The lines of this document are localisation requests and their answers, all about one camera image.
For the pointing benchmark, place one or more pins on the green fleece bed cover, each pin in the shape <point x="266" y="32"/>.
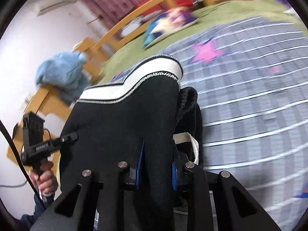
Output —
<point x="208" y="17"/>

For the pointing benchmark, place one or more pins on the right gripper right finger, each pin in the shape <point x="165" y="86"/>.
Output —
<point x="179" y="176"/>

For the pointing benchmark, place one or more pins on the colourful geometric pillow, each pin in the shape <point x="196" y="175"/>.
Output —
<point x="166" y="24"/>

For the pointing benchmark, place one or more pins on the white air conditioner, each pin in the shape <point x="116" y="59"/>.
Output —
<point x="41" y="7"/>

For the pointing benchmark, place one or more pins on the light blue fleece garment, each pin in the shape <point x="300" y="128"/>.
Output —
<point x="64" y="72"/>

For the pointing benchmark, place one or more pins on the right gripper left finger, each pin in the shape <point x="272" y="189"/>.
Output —
<point x="135" y="171"/>

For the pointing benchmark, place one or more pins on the grey checkered star blanket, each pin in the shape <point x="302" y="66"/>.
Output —
<point x="251" y="79"/>

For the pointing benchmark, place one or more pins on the black pants white stripe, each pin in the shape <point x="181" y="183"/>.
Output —
<point x="147" y="102"/>

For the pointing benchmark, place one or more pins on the person's left hand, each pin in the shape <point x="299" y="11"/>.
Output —
<point x="46" y="183"/>

